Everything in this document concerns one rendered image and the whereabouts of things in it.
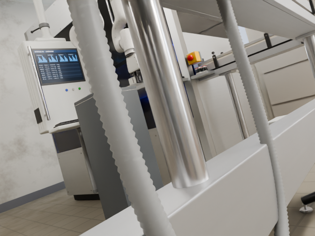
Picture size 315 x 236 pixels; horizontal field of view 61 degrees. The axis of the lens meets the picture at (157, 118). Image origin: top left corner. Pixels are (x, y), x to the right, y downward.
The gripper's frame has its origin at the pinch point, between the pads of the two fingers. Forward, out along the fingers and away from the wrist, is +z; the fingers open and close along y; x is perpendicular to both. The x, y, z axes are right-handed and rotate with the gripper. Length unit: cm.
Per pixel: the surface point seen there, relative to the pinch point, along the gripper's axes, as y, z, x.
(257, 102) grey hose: -93, 32, 72
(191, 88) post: -11.2, 11.1, -37.9
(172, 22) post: -11, -37, -37
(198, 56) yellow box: -21.6, -8.4, -40.2
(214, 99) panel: -13, 22, -64
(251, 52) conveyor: -53, 1, -48
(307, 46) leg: -88, 13, -21
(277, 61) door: -10, -15, -262
